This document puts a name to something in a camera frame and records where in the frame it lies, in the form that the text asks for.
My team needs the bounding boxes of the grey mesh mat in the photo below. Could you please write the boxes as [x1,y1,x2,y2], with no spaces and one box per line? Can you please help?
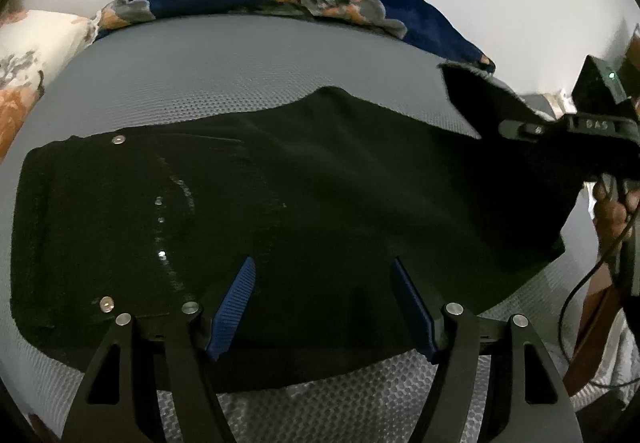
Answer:
[0,16,608,443]

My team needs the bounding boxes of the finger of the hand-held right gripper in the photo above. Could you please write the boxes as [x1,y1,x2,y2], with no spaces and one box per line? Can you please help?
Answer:
[499,118,571,143]

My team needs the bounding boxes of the person's right hand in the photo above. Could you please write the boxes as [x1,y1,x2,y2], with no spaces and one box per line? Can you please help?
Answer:
[591,178,640,246]

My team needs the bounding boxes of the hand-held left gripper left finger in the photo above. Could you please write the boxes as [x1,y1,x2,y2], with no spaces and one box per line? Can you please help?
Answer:
[62,256,257,443]

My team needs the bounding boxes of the black pants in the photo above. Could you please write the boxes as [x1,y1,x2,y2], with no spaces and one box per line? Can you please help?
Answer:
[10,62,601,393]

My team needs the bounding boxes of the white floral pillow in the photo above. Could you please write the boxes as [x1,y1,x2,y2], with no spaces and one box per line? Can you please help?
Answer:
[0,8,98,159]

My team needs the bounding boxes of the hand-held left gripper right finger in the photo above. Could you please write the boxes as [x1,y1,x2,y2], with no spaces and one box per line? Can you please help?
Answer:
[390,256,583,443]

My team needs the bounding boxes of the brown wooden bed frame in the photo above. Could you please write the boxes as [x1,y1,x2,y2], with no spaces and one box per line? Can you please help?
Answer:
[564,268,628,398]

